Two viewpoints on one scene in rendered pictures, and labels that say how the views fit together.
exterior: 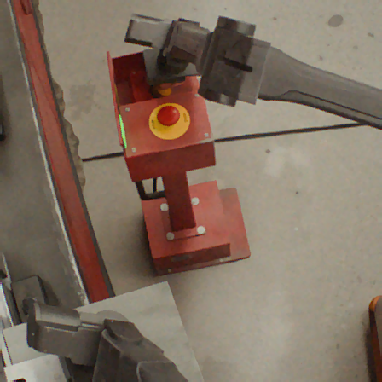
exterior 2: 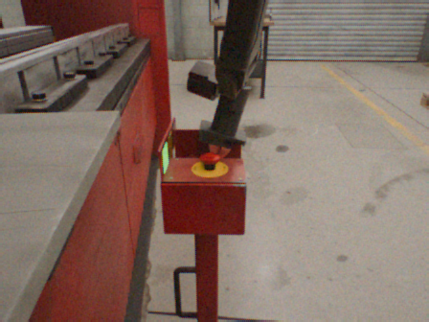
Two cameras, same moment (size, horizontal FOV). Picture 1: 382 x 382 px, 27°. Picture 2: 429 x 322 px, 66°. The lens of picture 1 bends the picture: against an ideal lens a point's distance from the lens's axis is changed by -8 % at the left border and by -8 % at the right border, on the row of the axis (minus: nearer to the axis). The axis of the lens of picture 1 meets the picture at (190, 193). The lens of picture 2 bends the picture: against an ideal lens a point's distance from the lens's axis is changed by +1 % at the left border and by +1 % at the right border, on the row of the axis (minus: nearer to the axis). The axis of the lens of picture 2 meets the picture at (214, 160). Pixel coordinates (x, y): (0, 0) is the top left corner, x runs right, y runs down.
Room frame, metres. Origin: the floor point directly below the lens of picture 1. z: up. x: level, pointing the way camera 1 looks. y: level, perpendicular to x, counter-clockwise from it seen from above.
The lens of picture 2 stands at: (0.09, -0.03, 1.07)
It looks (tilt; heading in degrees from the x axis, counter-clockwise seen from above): 25 degrees down; 4
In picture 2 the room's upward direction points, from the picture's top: straight up
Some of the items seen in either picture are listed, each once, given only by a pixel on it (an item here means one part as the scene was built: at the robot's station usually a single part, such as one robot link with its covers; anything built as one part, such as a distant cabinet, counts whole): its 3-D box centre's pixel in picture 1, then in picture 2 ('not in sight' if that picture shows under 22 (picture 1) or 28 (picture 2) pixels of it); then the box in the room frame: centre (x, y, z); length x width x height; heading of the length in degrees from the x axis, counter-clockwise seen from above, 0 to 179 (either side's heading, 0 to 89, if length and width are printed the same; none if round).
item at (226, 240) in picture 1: (195, 224); not in sight; (0.70, 0.00, 0.06); 0.25 x 0.20 x 0.12; 93
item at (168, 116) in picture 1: (169, 118); (210, 163); (0.65, 0.02, 0.79); 0.04 x 0.04 x 0.04
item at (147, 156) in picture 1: (160, 107); (206, 172); (0.70, 0.03, 0.75); 0.20 x 0.16 x 0.18; 3
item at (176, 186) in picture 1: (175, 179); (207, 295); (0.70, 0.03, 0.39); 0.05 x 0.05 x 0.54; 3
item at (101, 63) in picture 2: not in sight; (97, 65); (1.17, 0.43, 0.89); 0.30 x 0.05 x 0.03; 10
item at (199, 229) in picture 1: (182, 218); not in sight; (0.70, 0.03, 0.13); 0.10 x 0.10 x 0.01; 3
